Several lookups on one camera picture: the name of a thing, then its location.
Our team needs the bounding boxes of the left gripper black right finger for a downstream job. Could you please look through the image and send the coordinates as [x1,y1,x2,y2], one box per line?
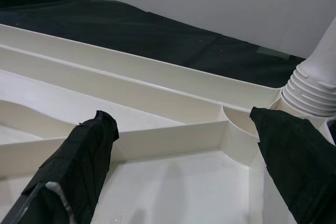
[249,107,336,224]

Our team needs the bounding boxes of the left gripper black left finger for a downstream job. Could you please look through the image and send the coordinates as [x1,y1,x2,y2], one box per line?
[7,110,120,224]

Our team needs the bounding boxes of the white plastic table leg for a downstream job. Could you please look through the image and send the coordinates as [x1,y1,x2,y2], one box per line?
[282,18,336,118]

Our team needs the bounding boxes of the white plastic table top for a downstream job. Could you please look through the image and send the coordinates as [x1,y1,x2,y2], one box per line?
[0,23,336,224]

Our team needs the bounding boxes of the black tablecloth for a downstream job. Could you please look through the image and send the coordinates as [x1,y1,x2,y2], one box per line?
[0,0,308,89]

